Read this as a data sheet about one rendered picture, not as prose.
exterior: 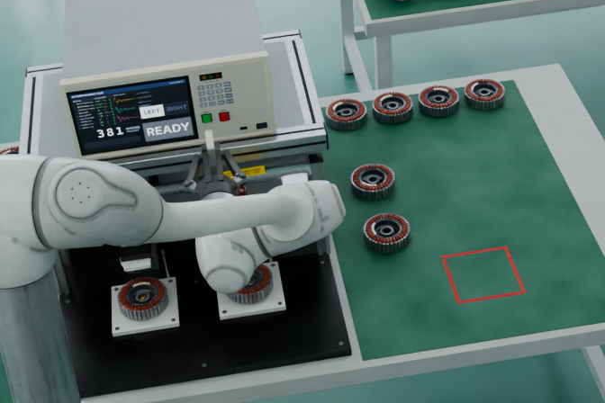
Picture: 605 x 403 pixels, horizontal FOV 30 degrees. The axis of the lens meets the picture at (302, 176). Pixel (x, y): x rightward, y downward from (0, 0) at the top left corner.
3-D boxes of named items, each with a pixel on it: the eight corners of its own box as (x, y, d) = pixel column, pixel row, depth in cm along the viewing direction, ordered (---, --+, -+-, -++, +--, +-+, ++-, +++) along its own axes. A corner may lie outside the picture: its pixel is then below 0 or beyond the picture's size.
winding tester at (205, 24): (276, 133, 249) (267, 55, 236) (78, 162, 246) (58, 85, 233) (257, 40, 279) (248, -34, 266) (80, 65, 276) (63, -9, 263)
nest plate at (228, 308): (285, 309, 255) (285, 306, 254) (220, 319, 254) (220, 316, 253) (277, 264, 266) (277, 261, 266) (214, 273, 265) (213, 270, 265)
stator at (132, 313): (169, 317, 254) (167, 306, 251) (120, 326, 253) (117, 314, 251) (167, 283, 262) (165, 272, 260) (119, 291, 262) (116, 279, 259)
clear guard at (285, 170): (322, 253, 234) (320, 231, 230) (207, 270, 233) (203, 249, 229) (300, 156, 259) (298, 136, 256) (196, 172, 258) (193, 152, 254)
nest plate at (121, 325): (179, 326, 253) (178, 322, 253) (112, 336, 252) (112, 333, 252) (176, 280, 265) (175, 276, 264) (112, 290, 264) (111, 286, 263)
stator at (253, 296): (279, 298, 256) (277, 286, 254) (231, 310, 254) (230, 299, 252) (266, 265, 265) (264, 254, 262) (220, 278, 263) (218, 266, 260)
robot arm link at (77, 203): (167, 167, 166) (82, 167, 169) (121, 143, 148) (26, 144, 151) (162, 256, 164) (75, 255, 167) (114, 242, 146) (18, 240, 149)
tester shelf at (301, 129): (329, 149, 250) (327, 133, 247) (21, 195, 246) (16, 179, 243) (301, 44, 284) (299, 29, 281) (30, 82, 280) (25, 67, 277)
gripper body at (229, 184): (199, 224, 223) (196, 194, 230) (241, 218, 223) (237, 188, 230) (194, 195, 218) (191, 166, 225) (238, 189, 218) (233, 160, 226)
